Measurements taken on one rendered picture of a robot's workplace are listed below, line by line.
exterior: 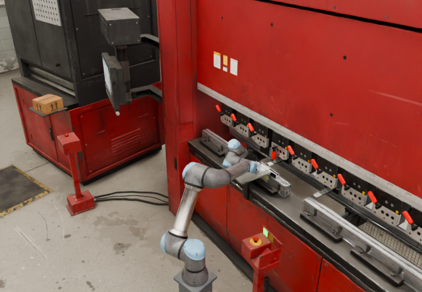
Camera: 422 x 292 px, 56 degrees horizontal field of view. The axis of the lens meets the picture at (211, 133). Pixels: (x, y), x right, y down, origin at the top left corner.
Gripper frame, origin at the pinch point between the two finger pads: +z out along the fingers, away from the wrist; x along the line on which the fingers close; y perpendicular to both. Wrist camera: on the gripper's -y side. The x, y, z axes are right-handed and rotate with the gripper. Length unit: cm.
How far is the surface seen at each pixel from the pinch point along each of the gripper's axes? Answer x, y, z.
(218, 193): 39, -31, 29
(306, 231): -56, -12, 7
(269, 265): -53, -43, 3
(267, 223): -21.4, -24.1, 21.1
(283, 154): -20.2, 18.1, -11.8
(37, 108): 197, -77, -68
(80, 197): 164, -123, 11
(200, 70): 82, 38, -35
